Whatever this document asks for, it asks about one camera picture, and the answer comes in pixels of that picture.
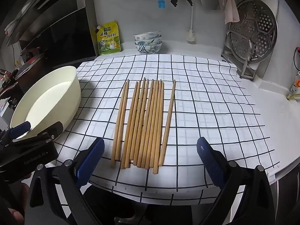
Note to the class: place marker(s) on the perforated metal steamer plate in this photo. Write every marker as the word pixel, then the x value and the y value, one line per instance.
pixel 260 32

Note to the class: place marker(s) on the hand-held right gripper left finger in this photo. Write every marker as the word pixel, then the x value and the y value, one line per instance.
pixel 90 164

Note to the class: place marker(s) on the gas valve with orange knob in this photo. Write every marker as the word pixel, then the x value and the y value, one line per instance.
pixel 297 83

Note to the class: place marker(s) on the dark red cooking pot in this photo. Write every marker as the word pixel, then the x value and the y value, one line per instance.
pixel 31 70

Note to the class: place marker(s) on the blue wall hook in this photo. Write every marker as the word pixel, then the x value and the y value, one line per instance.
pixel 161 3

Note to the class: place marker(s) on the blue floral ceramic bowl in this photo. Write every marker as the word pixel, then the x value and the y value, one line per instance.
pixel 148 42
pixel 147 35
pixel 148 49

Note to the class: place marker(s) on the row of wooden chopsticks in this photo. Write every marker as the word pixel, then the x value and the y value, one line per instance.
pixel 140 121

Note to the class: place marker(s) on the white dish brush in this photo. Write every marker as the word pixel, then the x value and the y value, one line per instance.
pixel 191 36

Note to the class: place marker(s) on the cream plastic basin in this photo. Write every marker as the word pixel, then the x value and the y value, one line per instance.
pixel 46 103

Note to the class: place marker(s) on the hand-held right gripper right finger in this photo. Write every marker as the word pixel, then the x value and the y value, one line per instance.
pixel 209 161

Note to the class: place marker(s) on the metal dish rack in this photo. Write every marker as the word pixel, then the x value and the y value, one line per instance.
pixel 246 70

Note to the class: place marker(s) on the person's left hand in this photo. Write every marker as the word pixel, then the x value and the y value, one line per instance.
pixel 16 216

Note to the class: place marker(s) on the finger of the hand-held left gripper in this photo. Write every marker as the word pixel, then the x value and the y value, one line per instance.
pixel 55 130
pixel 21 129

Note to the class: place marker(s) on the black range hood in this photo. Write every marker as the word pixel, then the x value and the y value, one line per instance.
pixel 58 28

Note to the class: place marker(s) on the yellow seasoning pouch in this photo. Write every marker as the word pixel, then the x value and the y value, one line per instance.
pixel 109 39

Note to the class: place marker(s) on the pink hanging cloth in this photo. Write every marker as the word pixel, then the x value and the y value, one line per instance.
pixel 230 9

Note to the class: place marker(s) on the white black checked cloth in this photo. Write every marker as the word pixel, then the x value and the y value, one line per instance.
pixel 206 103

